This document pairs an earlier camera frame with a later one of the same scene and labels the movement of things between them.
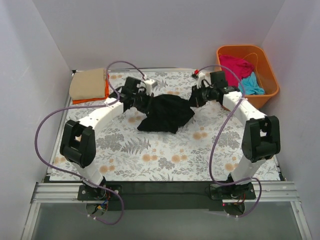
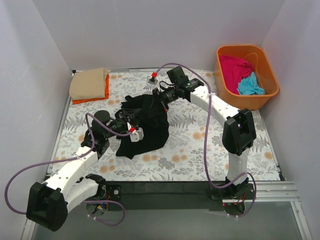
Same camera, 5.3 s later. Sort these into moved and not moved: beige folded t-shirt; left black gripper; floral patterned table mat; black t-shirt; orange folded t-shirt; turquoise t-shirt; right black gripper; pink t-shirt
Moved: black t-shirt; left black gripper; right black gripper
Not moved: turquoise t-shirt; beige folded t-shirt; orange folded t-shirt; floral patterned table mat; pink t-shirt
